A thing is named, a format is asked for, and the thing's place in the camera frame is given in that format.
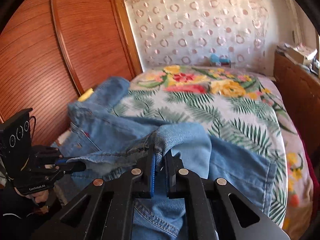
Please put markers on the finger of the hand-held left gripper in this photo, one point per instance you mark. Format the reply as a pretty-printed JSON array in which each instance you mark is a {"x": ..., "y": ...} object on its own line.
[{"x": 75, "y": 166}]

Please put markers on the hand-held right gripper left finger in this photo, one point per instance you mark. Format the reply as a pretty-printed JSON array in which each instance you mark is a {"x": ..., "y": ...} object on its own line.
[{"x": 153, "y": 175}]

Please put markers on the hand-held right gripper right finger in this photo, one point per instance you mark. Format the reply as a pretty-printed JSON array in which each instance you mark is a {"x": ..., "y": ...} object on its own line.
[{"x": 173, "y": 177}]

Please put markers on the blue denim pants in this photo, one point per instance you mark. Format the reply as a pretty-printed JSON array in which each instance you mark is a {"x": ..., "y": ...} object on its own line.
[{"x": 120, "y": 135}]

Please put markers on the person's left hand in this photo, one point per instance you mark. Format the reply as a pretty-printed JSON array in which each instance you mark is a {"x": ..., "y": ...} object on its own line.
[{"x": 41, "y": 198}]

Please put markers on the yellow plush toy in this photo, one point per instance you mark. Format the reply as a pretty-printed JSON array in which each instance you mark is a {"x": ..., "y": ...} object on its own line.
[{"x": 85, "y": 96}]

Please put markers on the floral leaf print bedsheet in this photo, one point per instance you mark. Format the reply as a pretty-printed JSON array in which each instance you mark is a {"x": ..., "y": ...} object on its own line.
[{"x": 225, "y": 110}]

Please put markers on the wooden slatted wardrobe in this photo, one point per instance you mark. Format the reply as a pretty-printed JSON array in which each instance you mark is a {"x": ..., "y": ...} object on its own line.
[{"x": 75, "y": 42}]

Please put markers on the small blue toy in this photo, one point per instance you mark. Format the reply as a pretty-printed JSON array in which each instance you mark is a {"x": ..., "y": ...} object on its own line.
[{"x": 218, "y": 60}]

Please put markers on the dark red cloth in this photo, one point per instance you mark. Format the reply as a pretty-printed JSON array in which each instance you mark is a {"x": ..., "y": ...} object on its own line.
[{"x": 311, "y": 165}]

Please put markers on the wooden cabinet counter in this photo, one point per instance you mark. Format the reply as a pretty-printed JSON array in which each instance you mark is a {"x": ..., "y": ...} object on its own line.
[{"x": 292, "y": 87}]

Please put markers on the circle patterned sheer curtain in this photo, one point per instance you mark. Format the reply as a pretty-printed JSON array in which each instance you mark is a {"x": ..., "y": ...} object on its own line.
[{"x": 200, "y": 25}]

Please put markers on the cardboard box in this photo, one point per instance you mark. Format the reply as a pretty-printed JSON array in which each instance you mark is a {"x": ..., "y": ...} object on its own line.
[{"x": 298, "y": 57}]

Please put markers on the clutter pile on cabinet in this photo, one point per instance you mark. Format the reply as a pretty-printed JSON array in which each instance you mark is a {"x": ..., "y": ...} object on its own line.
[{"x": 295, "y": 47}]

